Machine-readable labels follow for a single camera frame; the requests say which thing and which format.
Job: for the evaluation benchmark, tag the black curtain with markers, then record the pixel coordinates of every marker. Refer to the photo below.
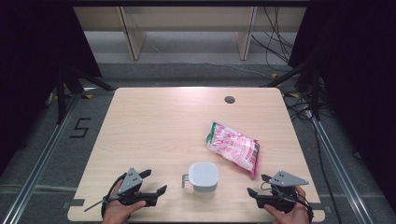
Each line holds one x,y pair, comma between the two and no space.
358,77
37,62

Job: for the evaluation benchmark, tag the aluminium floor rail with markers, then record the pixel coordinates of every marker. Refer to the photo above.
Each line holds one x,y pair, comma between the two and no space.
40,161
339,168

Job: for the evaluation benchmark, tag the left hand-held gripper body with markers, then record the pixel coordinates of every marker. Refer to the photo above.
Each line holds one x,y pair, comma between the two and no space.
130,181

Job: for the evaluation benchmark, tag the grey table edge bracket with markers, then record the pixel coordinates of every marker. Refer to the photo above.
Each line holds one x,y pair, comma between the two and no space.
74,203

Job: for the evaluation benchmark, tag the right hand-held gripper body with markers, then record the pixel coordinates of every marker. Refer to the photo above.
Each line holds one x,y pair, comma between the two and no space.
285,179

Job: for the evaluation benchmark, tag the person's right hand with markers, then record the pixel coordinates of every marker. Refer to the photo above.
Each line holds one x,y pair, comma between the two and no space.
292,216

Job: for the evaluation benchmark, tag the small grey square tag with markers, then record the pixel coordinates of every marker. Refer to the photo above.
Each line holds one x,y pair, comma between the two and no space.
322,207

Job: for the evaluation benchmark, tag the black tripod stand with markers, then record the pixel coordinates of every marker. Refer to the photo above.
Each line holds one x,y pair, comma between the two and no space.
67,84
311,81

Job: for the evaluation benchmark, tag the pink and white plastic bag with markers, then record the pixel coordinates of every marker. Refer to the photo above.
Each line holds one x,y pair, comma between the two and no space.
233,146

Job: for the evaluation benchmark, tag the yellow floor tape piece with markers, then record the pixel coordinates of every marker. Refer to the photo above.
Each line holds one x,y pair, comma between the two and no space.
274,75
293,94
88,96

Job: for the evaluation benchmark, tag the light wooden shelf unit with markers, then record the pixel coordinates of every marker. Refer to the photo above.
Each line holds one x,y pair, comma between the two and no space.
186,18

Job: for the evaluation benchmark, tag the person's left hand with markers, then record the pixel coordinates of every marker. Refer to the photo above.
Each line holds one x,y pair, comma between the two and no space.
120,213

